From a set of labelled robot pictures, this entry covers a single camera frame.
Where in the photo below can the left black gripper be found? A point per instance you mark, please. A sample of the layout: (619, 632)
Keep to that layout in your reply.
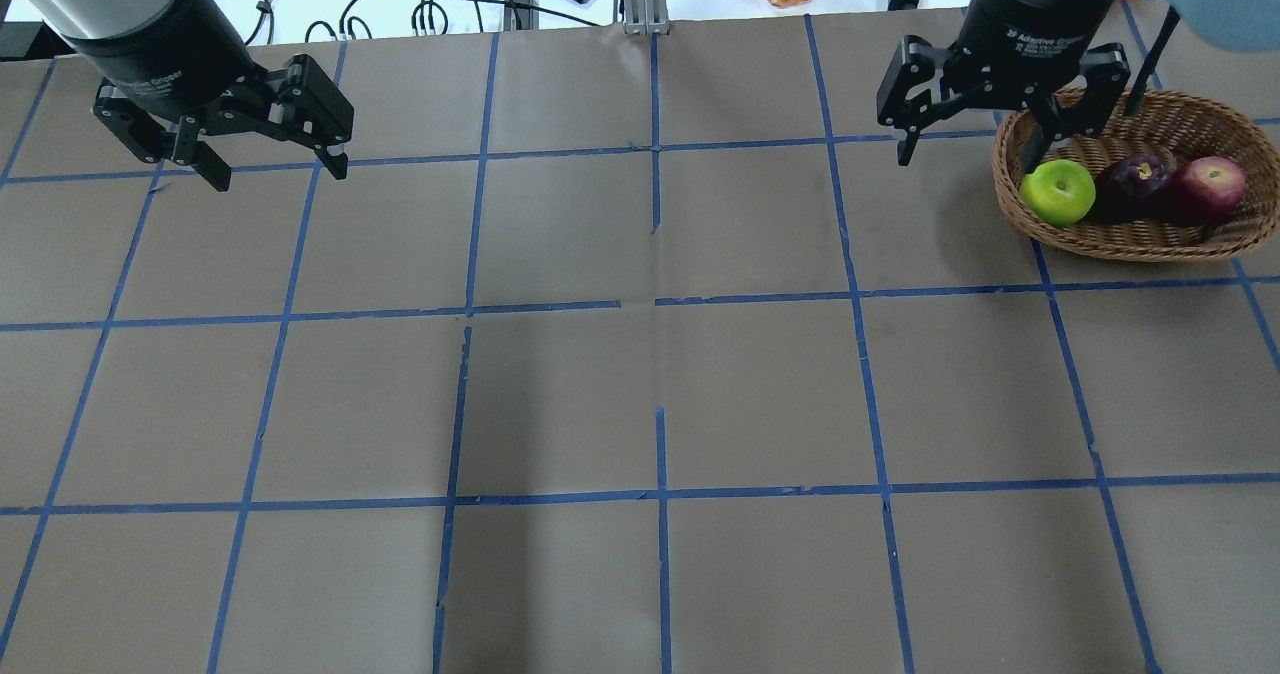
(160, 47)

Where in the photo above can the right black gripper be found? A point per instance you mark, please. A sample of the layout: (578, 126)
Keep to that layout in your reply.
(1022, 16)

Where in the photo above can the green apple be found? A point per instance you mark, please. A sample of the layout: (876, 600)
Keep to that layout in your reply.
(1060, 192)

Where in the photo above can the dark purple apple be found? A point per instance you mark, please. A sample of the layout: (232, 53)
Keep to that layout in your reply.
(1129, 189)

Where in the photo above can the red apple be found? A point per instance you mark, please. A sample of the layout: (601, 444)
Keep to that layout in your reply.
(1204, 192)

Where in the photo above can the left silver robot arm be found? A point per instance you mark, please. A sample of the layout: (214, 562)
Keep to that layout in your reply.
(100, 18)

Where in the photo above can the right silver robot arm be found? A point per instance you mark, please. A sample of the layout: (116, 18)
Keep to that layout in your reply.
(1230, 25)

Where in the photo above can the oval wicker basket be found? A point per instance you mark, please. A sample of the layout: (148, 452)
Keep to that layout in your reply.
(1179, 127)

